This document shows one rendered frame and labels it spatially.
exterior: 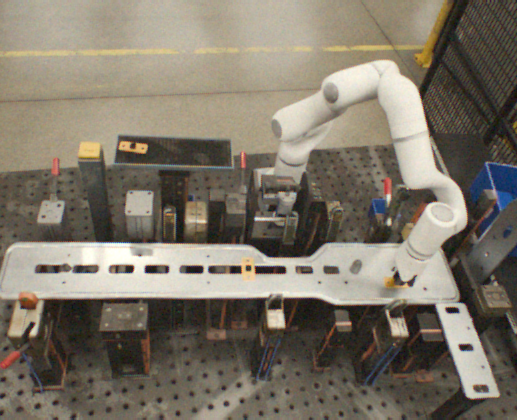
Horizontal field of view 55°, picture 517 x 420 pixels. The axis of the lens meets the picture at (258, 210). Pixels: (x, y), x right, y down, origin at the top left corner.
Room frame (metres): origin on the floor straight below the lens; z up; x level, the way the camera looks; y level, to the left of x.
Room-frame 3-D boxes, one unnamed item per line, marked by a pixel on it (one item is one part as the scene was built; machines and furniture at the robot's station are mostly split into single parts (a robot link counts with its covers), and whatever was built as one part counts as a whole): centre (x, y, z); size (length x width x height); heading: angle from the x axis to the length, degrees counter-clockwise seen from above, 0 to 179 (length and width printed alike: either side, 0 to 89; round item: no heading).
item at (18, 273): (0.83, 0.01, 1.00); 1.38 x 0.22 x 0.02; 103
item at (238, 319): (0.86, 0.00, 0.84); 0.13 x 0.05 x 0.29; 13
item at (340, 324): (0.74, -0.31, 0.84); 0.11 x 0.08 x 0.29; 13
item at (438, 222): (0.91, -0.47, 1.28); 0.09 x 0.08 x 0.13; 130
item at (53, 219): (0.87, 0.61, 0.88); 0.11 x 0.10 x 0.36; 13
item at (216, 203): (1.03, 0.14, 0.90); 0.05 x 0.05 x 0.40; 13
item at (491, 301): (0.89, -0.76, 0.88); 0.08 x 0.08 x 0.36; 13
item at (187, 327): (0.80, 0.20, 0.84); 0.13 x 0.11 x 0.29; 13
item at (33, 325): (0.53, 0.52, 0.88); 0.15 x 0.11 x 0.36; 13
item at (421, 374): (0.79, -0.65, 0.84); 0.11 x 0.06 x 0.29; 13
